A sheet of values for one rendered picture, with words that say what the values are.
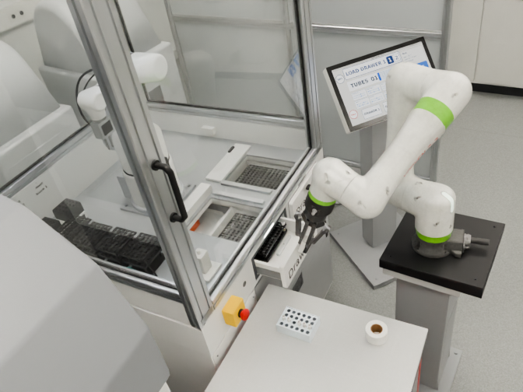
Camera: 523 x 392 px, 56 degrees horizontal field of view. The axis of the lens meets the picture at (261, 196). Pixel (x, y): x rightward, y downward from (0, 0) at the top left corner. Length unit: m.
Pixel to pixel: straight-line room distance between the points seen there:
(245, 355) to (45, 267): 1.02
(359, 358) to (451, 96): 0.84
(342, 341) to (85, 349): 1.04
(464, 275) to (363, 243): 1.25
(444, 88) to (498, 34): 2.80
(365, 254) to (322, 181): 1.54
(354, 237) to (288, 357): 1.50
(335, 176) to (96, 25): 0.75
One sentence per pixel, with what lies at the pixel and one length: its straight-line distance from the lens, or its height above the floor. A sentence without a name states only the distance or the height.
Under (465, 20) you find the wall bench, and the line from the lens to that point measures 4.34.
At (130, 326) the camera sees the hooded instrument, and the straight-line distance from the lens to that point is 0.84.
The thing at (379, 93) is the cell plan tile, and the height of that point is 1.05.
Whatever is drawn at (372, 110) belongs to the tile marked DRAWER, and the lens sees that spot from 2.30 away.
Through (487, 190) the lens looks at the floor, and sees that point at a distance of 3.50.
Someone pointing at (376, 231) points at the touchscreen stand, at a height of 0.17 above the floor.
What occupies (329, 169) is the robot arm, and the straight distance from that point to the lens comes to 1.42.
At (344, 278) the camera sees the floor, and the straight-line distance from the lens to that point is 2.86.
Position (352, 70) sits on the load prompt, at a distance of 2.32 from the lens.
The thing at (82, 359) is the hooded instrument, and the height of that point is 1.56.
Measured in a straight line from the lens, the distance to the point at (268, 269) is 1.75.
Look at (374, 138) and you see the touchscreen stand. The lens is 2.49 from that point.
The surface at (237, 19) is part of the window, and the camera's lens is 1.48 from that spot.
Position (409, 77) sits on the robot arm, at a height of 1.43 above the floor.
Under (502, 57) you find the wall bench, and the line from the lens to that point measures 4.40.
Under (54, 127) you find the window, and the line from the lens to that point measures 1.31.
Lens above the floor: 2.15
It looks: 38 degrees down
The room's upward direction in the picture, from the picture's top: 11 degrees counter-clockwise
